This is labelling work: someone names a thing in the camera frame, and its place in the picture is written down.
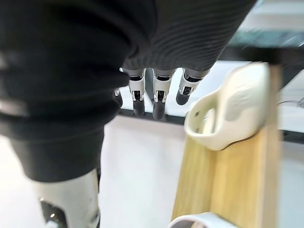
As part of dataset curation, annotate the cream slipper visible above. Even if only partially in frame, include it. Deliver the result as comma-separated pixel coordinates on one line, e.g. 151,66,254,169
183,62,272,152

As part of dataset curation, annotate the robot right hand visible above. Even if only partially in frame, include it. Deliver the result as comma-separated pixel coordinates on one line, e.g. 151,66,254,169
0,0,257,228

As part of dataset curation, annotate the large grey slipper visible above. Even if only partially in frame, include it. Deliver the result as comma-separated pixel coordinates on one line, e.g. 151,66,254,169
168,211,230,228

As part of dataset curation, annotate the wooden shelf with back board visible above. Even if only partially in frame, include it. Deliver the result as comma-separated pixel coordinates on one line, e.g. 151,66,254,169
171,63,285,228

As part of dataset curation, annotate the black metal rack frame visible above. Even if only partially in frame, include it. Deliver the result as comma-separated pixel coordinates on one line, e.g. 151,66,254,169
222,43,304,66

